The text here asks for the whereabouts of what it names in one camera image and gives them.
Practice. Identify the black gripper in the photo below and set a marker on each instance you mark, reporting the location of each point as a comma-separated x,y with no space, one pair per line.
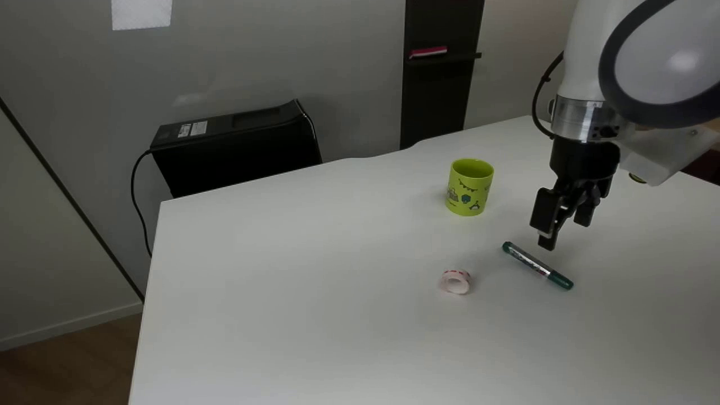
585,160

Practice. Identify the green and grey marker pen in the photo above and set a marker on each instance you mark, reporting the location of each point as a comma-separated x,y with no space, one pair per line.
536,264

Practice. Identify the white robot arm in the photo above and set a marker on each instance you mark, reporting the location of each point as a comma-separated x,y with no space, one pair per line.
592,59

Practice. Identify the lime green printed cup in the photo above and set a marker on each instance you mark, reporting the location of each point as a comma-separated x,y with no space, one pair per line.
471,192

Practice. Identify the pink and white tape roll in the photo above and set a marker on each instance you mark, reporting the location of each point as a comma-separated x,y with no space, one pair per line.
456,283

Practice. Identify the tall black shelf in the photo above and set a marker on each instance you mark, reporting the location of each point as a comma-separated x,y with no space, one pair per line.
440,97

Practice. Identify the pink item on shelf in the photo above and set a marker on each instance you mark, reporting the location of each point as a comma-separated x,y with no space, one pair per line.
429,53

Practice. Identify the black computer case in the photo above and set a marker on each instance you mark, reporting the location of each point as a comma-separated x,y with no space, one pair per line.
233,149

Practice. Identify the white paper sheet on wall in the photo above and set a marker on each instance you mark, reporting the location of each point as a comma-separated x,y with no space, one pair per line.
143,14

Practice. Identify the black diagonal wall strip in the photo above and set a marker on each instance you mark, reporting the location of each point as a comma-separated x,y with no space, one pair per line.
71,199

